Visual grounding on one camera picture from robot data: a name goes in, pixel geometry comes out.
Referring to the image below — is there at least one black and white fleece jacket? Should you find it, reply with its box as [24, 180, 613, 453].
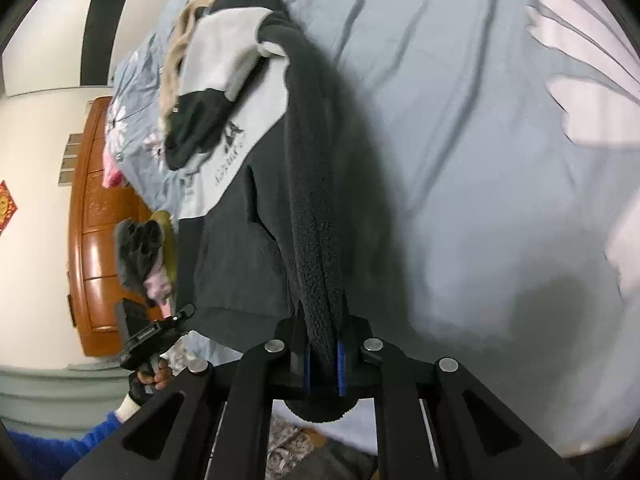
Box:
[165, 0, 354, 422]

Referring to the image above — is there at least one blue sleeve forearm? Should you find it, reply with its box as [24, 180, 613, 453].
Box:
[8, 412, 122, 479]

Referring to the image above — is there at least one person's left hand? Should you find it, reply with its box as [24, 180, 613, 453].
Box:
[137, 359, 174, 392]

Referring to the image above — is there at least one pink folded garment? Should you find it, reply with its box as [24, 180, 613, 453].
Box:
[143, 254, 172, 307]

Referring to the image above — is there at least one orange wooden headboard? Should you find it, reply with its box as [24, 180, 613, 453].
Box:
[67, 96, 151, 358]

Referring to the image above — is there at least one olive yellow garment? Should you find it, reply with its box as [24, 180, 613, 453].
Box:
[151, 210, 177, 286]

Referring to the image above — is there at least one dark grey folded garment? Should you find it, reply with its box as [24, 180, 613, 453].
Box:
[114, 219, 164, 304]

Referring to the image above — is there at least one pink plush pillow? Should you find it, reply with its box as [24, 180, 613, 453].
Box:
[102, 148, 127, 188]

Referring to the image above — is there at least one beige knit sweater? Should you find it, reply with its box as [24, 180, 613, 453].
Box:
[157, 0, 281, 137]

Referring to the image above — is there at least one blue floral duvet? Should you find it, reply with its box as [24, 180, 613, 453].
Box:
[106, 0, 640, 458]

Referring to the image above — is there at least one white wardrobe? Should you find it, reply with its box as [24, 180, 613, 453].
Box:
[1, 0, 169, 96]

